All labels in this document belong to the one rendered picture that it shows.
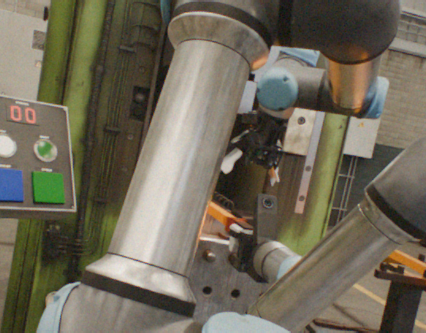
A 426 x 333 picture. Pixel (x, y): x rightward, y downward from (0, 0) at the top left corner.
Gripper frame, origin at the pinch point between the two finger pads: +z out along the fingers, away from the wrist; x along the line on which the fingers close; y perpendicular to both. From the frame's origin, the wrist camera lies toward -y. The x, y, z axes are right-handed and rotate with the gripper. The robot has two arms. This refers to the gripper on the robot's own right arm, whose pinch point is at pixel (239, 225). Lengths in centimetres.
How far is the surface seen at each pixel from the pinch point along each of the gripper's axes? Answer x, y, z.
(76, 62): -42, -33, 41
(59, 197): -41.1, 1.2, 11.3
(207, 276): 2.2, 19.6, 21.8
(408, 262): 55, 5, 10
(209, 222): 1.7, 5.4, 27.7
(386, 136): 472, -61, 636
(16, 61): -104, -60, 546
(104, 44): -35, -39, 39
